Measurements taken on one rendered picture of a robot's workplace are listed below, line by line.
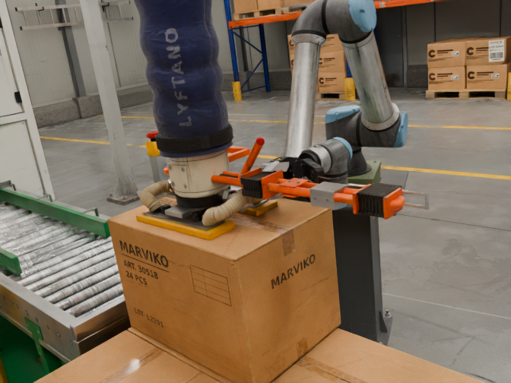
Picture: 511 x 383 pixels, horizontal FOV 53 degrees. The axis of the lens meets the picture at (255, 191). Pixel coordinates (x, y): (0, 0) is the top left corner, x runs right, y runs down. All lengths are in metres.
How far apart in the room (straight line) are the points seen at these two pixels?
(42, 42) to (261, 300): 10.71
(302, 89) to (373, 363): 0.86
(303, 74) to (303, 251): 0.60
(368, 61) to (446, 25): 8.31
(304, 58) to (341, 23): 0.16
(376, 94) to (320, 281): 0.76
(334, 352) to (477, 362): 1.03
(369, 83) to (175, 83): 0.79
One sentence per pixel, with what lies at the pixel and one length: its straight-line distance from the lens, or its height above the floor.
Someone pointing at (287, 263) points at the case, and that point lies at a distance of 1.42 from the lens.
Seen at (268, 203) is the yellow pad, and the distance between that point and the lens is 1.56.
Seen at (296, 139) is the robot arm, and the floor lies 1.12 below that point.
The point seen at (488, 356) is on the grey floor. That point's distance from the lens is 2.57.
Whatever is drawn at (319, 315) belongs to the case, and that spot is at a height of 0.64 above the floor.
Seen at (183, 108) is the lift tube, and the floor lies 1.29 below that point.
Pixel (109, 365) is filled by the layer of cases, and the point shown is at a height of 0.54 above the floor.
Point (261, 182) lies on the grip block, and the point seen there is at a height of 1.10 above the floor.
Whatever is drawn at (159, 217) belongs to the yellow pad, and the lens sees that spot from 1.57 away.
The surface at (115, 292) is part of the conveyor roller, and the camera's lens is 2.18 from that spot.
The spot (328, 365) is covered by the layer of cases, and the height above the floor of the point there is 0.54.
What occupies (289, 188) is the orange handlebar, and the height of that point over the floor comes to 1.09.
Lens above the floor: 1.48
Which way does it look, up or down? 18 degrees down
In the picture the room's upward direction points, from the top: 7 degrees counter-clockwise
